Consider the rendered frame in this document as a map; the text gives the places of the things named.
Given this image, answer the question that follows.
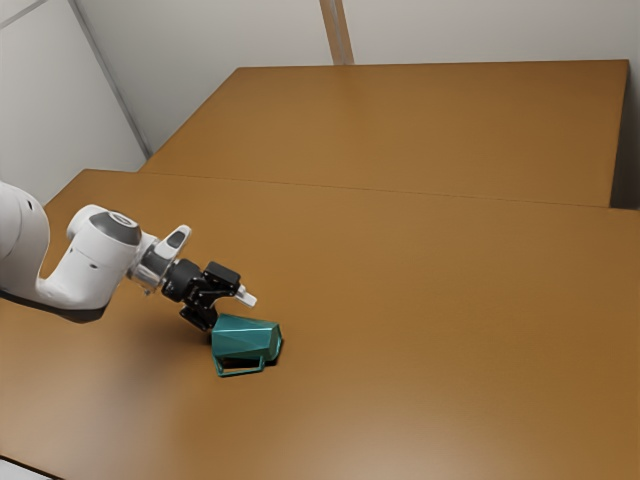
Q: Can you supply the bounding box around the teal faceted mug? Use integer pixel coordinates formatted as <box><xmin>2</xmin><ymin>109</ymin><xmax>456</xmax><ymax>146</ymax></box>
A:
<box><xmin>210</xmin><ymin>313</ymin><xmax>284</xmax><ymax>378</ymax></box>

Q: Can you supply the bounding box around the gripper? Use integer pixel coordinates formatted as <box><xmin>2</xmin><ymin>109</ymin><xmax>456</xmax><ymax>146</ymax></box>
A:
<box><xmin>160</xmin><ymin>258</ymin><xmax>258</xmax><ymax>333</ymax></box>

